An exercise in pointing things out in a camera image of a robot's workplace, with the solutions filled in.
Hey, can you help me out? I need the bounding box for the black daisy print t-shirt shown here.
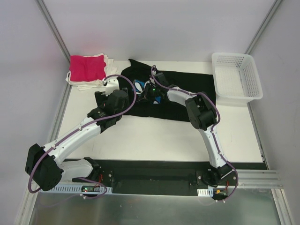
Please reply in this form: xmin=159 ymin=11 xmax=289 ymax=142
xmin=95 ymin=59 xmax=216 ymax=123

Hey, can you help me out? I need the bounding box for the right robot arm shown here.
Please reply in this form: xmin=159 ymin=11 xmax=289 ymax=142
xmin=134 ymin=73 xmax=233 ymax=187

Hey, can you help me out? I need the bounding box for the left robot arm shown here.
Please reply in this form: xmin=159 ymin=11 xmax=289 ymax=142
xmin=25 ymin=88 xmax=129 ymax=191

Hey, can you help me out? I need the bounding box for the white folded t-shirt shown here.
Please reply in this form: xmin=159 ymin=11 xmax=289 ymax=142
xmin=66 ymin=53 xmax=118 ymax=91

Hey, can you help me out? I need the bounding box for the pink folded t-shirt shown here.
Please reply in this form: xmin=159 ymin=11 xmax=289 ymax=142
xmin=69 ymin=55 xmax=106 ymax=82

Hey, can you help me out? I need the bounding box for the white plastic basket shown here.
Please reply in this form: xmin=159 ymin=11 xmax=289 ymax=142
xmin=211 ymin=52 xmax=263 ymax=106

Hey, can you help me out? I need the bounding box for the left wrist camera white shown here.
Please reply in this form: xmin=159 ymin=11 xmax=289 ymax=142
xmin=103 ymin=77 xmax=120 ymax=96

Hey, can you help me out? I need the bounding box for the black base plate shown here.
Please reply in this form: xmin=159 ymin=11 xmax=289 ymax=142
xmin=71 ymin=158 xmax=239 ymax=195

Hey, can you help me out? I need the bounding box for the left white cable duct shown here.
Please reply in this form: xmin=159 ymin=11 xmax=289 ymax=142
xmin=46 ymin=184 xmax=113 ymax=195

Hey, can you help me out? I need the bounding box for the white cable duct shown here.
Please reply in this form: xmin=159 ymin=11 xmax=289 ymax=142
xmin=46 ymin=184 xmax=113 ymax=195
xmin=197 ymin=188 xmax=214 ymax=197

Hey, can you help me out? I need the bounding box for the right white cable duct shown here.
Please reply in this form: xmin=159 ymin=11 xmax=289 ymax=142
xmin=197 ymin=188 xmax=214 ymax=197

